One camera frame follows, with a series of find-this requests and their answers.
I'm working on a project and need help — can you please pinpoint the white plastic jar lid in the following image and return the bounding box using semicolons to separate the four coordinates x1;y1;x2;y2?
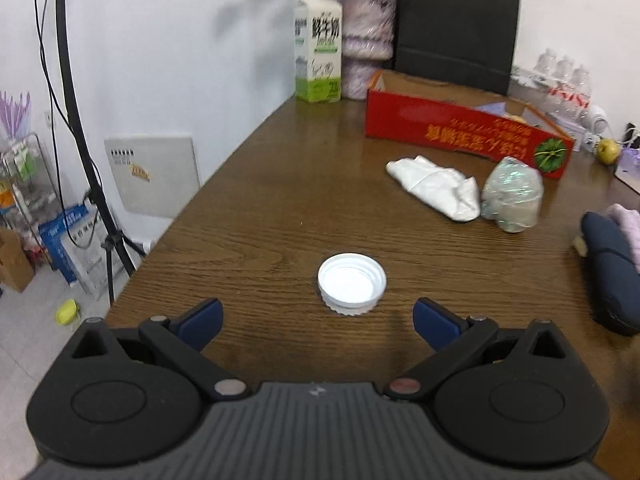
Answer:
317;252;387;316

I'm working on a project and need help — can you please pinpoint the white cloth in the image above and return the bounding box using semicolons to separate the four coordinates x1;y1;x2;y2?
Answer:
386;155;480;222

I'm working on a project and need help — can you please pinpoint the iridescent plastic cup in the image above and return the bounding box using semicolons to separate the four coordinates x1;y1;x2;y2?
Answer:
480;156;544;234

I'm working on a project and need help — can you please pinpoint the navy blue pouch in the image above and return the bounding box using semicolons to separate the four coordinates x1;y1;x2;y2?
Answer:
580;211;639;336

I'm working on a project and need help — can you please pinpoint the lilac fluffy towel roll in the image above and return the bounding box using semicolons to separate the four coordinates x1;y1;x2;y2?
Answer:
606;204;640;272

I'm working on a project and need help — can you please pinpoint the yellow white plush hamster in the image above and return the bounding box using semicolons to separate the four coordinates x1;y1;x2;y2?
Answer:
502;113;527;125

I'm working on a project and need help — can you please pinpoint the purple knit cloth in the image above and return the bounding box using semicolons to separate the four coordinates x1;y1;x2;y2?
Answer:
475;102;506;117

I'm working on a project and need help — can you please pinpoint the black light stand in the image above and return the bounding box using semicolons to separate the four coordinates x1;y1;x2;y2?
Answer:
54;0;145;304

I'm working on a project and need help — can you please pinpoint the yellow green floor object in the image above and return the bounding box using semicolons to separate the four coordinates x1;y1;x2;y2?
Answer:
54;299;79;326

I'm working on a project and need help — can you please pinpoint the blue white package on floor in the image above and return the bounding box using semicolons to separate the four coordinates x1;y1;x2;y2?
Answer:
38;204;106;284

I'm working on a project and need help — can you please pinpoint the red cardboard pumpkin box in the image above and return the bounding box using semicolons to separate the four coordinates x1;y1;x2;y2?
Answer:
366;70;575;179

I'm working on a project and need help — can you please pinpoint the yellow green apple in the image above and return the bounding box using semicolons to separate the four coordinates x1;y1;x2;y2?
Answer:
596;139;620;166

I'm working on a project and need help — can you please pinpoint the purple white gift bag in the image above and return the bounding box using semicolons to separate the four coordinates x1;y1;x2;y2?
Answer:
614;148;640;194

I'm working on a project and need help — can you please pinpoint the white small desk fan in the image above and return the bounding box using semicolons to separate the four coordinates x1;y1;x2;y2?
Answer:
579;104;610;153

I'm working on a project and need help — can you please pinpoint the middle clear water bottle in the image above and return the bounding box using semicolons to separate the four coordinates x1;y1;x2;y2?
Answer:
552;55;575;102

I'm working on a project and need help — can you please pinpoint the clear water bottle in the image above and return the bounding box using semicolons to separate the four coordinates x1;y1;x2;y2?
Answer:
567;65;592;122
552;55;575;102
534;48;556;87

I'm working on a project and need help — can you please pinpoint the right clear water bottle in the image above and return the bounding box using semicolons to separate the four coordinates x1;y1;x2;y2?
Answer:
567;65;592;122

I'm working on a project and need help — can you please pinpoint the left clear water bottle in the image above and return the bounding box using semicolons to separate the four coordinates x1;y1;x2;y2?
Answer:
534;48;556;87

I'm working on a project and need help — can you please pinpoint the black paper shopping bag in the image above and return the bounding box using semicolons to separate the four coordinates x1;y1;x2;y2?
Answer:
390;0;520;96

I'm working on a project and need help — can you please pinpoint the pink marbled vase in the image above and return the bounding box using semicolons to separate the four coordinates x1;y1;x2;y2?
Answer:
337;0;396;101

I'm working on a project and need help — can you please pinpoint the white green milk carton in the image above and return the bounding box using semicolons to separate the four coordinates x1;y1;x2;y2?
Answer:
294;0;343;103

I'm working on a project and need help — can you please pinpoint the white board against wall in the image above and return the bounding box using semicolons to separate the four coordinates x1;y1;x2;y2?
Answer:
104;136;201;219

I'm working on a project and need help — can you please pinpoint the wire storage rack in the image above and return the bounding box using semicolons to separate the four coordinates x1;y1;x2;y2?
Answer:
1;133;61;260

